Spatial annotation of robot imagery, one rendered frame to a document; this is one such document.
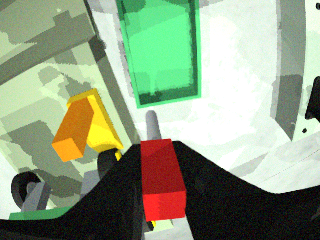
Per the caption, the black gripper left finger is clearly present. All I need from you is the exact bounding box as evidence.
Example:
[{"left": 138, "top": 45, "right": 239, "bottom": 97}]
[{"left": 0, "top": 144, "right": 144, "bottom": 240}]

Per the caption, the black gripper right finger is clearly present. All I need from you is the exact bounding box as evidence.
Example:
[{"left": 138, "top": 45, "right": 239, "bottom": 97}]
[{"left": 171, "top": 140, "right": 320, "bottom": 240}]

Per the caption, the red-headed pin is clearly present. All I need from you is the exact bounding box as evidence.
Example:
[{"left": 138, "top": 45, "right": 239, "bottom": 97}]
[{"left": 141, "top": 111, "right": 187, "bottom": 221}]

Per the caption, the pale green ramp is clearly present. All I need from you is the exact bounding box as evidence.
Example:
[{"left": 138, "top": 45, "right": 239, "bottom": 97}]
[{"left": 0, "top": 0, "right": 141, "bottom": 209}]

